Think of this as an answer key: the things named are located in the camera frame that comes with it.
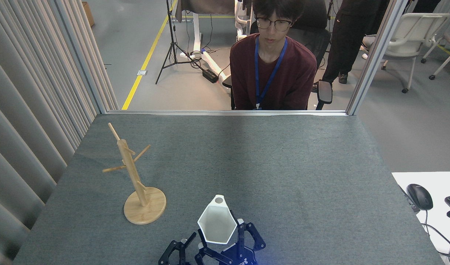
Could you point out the silver floor socket plate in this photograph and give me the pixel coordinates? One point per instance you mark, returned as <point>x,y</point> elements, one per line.
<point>142,73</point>

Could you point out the white office chair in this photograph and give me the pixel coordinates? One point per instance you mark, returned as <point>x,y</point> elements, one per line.
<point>412,33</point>

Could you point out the beige pleated curtain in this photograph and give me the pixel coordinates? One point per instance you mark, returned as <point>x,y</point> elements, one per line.
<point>26,110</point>

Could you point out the silver frame post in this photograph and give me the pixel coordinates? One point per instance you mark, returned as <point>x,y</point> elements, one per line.
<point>375,55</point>

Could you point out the black tripod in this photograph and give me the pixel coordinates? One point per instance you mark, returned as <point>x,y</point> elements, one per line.
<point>171,36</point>

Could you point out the black eyeglasses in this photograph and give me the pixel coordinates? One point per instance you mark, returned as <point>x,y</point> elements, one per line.
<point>274,24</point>

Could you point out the standing person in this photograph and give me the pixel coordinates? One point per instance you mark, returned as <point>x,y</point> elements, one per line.
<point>344,36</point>

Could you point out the seated person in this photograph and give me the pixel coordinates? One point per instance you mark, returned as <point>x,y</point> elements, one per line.
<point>272,73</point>

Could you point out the black power strip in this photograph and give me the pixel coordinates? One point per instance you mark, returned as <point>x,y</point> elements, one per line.
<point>210,76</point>

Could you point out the white hexagonal cup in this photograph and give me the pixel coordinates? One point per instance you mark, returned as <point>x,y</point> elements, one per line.
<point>215,224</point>

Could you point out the silver frame rail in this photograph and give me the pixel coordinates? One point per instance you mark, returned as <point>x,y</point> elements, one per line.
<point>210,112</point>

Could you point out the white machine frame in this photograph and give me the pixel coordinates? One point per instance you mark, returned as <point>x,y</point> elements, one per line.
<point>241,22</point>

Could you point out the black office chair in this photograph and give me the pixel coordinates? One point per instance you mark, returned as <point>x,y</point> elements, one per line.
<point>309,36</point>

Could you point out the wooden cup rack stand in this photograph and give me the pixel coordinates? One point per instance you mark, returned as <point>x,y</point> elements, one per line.
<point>144,211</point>

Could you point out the small black device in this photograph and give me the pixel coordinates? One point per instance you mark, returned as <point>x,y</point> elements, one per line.
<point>410,200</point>

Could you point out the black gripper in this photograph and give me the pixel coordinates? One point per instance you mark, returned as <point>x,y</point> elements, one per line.
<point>243,259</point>

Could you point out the white side table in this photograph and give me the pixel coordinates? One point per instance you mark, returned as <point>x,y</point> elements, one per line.
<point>442,184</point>

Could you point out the brown cardboard box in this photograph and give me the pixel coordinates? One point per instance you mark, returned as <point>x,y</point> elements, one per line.
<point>88,14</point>

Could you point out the black computer mouse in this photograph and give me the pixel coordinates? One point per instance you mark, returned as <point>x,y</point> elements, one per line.
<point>420,197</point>

